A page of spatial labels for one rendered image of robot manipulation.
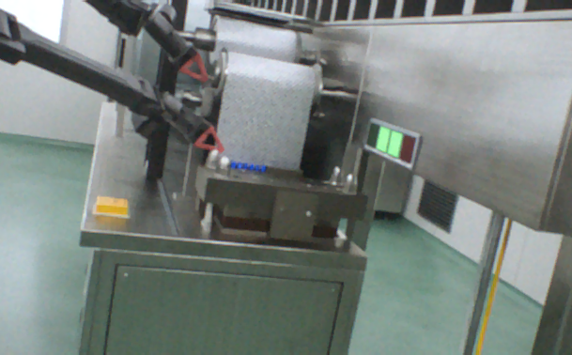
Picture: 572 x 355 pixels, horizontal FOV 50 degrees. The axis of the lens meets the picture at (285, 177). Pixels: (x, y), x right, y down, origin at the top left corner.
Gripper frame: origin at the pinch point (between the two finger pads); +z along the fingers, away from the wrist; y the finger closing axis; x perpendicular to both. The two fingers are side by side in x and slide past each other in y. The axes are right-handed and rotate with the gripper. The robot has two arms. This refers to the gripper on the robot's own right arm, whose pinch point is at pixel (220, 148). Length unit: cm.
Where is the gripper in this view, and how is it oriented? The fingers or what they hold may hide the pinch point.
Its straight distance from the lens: 160.3
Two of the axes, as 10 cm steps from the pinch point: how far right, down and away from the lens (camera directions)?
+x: 6.4, -7.7, 0.0
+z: 7.2, 6.0, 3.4
